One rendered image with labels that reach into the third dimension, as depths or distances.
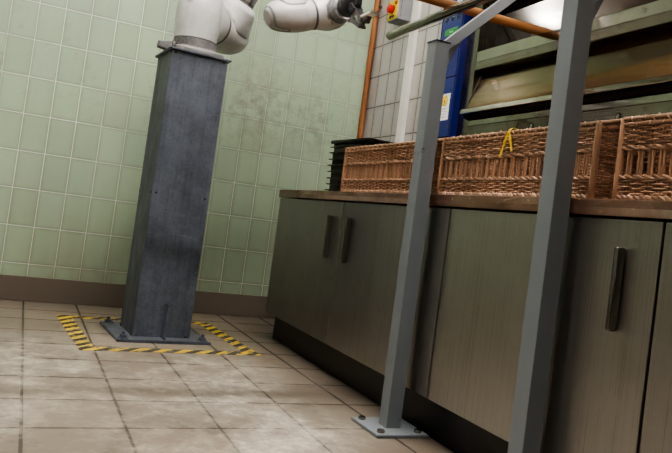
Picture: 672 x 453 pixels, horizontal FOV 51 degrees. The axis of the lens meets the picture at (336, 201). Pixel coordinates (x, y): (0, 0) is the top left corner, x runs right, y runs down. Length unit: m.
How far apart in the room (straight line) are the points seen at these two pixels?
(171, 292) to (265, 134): 1.05
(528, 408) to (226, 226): 2.11
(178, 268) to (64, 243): 0.74
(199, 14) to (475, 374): 1.61
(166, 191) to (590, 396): 1.62
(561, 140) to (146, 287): 1.58
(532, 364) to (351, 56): 2.38
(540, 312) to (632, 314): 0.16
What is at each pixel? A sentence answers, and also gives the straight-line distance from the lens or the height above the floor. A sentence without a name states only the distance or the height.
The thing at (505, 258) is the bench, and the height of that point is 0.45.
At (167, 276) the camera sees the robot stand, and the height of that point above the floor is 0.22.
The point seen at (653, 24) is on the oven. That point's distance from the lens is 2.10.
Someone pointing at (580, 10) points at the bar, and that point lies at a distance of 1.38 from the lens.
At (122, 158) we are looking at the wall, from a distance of 3.11.
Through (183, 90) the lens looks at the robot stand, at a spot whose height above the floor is 0.86.
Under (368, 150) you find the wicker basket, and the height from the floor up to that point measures 0.72.
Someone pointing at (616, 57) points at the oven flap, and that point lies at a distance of 2.18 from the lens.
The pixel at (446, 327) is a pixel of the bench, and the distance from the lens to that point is 1.64.
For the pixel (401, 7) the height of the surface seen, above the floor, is 1.46.
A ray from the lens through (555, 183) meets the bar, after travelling 1.31.
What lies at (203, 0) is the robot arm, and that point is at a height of 1.19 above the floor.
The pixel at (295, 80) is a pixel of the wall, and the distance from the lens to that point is 3.33.
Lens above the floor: 0.48
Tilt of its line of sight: 2 degrees up
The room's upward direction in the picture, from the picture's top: 8 degrees clockwise
